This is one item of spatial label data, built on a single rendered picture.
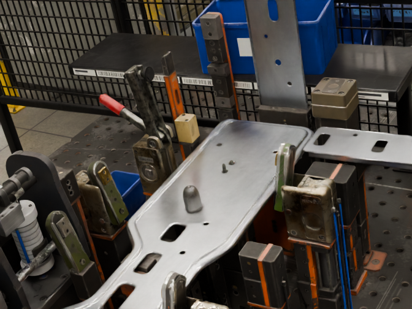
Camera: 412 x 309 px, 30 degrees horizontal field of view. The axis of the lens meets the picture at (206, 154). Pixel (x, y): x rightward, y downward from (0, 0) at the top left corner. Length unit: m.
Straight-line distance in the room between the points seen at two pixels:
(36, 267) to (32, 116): 3.01
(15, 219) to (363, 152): 0.67
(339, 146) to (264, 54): 0.28
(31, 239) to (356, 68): 0.83
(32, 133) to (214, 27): 2.55
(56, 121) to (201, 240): 2.93
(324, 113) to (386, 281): 0.37
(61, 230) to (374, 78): 0.78
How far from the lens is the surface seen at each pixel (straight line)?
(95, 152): 2.33
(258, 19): 1.64
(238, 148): 1.59
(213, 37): 1.74
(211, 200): 1.45
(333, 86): 1.65
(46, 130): 4.16
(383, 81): 1.71
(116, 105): 1.58
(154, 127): 1.53
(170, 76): 1.60
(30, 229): 1.38
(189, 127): 1.60
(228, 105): 1.81
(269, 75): 1.69
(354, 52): 1.86
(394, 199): 1.90
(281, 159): 1.34
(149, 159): 1.57
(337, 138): 1.58
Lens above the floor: 1.81
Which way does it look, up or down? 30 degrees down
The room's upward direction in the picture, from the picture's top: 12 degrees counter-clockwise
